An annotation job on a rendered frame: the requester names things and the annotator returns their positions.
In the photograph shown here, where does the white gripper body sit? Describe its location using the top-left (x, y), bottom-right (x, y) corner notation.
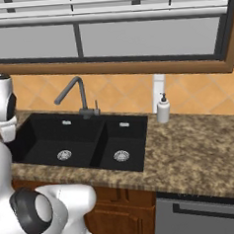
top-left (0, 116), bottom-right (20, 144)

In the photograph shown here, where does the black double sink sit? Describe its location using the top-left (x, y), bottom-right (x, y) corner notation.
top-left (6, 104), bottom-right (152, 182)

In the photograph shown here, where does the grey sink tap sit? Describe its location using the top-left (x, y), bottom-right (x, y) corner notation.
top-left (52, 74), bottom-right (101, 122)

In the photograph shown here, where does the brown wooden cupboard door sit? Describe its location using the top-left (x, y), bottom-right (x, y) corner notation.
top-left (83, 198), bottom-right (159, 234)

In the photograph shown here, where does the window with white blinds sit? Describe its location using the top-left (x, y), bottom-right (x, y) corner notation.
top-left (0, 0), bottom-right (234, 90)

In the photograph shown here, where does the white soap dispenser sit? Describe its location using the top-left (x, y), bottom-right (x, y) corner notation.
top-left (154, 92), bottom-right (172, 124)

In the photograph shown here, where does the grey dishwasher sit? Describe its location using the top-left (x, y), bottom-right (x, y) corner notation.
top-left (151, 187), bottom-right (234, 234)

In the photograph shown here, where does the black dishwasher handle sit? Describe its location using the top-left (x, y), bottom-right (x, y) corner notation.
top-left (172, 197), bottom-right (234, 227)

